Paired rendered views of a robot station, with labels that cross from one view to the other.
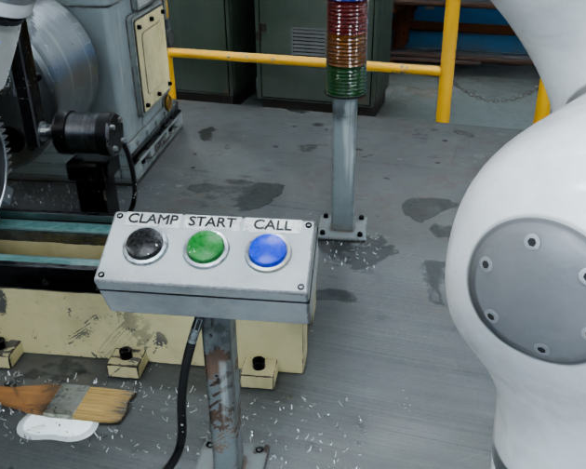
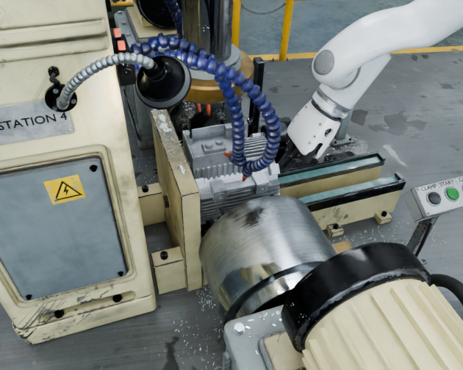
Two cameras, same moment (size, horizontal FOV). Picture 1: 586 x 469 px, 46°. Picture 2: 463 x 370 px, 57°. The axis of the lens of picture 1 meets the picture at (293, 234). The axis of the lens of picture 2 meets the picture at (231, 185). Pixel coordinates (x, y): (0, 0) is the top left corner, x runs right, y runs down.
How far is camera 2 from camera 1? 0.94 m
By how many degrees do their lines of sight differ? 28
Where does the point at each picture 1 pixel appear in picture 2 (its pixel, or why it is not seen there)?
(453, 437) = (456, 219)
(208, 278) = (458, 204)
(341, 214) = (342, 132)
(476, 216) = not seen: outside the picture
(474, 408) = not seen: hidden behind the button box
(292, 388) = (395, 219)
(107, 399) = (345, 247)
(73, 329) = not seen: hidden behind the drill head
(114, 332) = (328, 219)
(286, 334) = (392, 200)
